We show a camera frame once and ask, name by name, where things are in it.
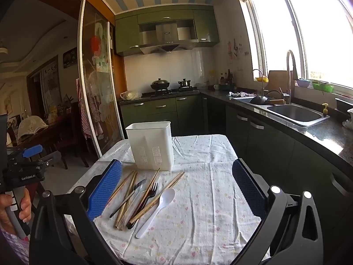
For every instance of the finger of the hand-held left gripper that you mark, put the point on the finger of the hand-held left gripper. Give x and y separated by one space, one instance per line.
49 160
31 151

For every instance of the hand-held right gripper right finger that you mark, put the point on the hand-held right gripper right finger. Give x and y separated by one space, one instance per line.
248 190

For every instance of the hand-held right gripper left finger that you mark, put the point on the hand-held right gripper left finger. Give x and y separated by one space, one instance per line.
104 190

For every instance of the light wooden chopstick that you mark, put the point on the light wooden chopstick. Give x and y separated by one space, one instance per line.
121 187
125 214
120 216

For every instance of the grey plastic fork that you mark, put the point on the grey plastic fork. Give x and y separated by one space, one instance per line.
122 203

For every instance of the black plastic fork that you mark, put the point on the black plastic fork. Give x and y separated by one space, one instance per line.
147 198

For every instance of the dark brown chopstick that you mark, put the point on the dark brown chopstick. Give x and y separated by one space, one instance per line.
154 178

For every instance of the white plastic spoon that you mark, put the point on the white plastic spoon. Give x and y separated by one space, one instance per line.
166 197

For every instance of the white plastic utensil holder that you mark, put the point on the white plastic utensil holder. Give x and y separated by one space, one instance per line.
149 143

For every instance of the person's left forearm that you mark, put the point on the person's left forearm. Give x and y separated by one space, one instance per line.
13 248

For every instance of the person's left hand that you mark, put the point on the person's left hand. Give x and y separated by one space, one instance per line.
26 207

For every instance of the lace cloth cover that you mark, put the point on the lace cloth cover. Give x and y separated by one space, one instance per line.
31 125

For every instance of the wooden chair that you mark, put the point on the wooden chair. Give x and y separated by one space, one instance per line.
74 143

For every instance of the wooden dining table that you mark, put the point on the wooden dining table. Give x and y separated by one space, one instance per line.
52 128

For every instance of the floral white tablecloth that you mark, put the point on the floral white tablecloth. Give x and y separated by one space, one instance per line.
206 198

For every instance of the red checked apron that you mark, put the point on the red checked apron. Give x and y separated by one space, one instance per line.
84 121

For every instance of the potted plant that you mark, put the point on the potted plant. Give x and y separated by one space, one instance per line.
68 105

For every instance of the flower print glass door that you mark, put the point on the flower print glass door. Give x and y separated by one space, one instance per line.
96 88

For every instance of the steel kitchen sink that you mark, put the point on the steel kitchen sink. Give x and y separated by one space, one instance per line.
295 113

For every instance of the black pan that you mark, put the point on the black pan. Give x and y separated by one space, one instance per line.
258 100

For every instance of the dark granite countertop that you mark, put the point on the dark granite countertop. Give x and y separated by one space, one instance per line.
325 135

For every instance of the crumpled dish rag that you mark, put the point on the crumpled dish rag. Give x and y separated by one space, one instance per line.
237 93

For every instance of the plastic bag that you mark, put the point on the plastic bag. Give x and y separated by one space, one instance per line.
131 95

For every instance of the dark framed picture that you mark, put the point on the dark framed picture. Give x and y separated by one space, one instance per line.
69 58

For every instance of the yellow drain basket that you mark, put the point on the yellow drain basket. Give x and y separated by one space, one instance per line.
262 79

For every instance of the dark sauce bottle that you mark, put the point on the dark sauce bottle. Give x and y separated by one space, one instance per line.
229 77
222 78

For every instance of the wooden cutting board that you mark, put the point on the wooden cutting board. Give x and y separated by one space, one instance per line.
277 78

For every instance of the clear bottle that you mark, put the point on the clear bottle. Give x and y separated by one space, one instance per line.
213 78

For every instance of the black wok with lid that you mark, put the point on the black wok with lid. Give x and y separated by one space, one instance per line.
160 83

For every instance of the gas stove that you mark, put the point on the gas stove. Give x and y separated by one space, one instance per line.
173 91

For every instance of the blue plastic bowl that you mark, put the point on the blue plastic bowl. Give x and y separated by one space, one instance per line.
303 82

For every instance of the tall steel faucet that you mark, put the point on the tall steel faucet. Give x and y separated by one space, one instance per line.
289 74

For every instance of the small black pot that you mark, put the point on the small black pot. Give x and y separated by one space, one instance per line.
184 83

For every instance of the black rectangular container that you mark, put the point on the black rectangular container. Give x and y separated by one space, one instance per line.
343 106

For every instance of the green plastic basket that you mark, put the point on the green plastic basket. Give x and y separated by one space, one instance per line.
324 87

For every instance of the steel range hood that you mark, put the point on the steel range hood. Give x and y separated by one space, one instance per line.
166 33

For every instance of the kitchen window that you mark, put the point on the kitchen window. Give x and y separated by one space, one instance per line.
317 33

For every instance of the wall poster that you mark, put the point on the wall poster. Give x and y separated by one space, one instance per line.
52 85

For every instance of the hanging wall utensils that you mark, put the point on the hanging wall utensils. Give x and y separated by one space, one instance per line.
231 51

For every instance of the green wall cabinets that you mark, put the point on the green wall cabinets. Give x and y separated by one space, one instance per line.
125 33

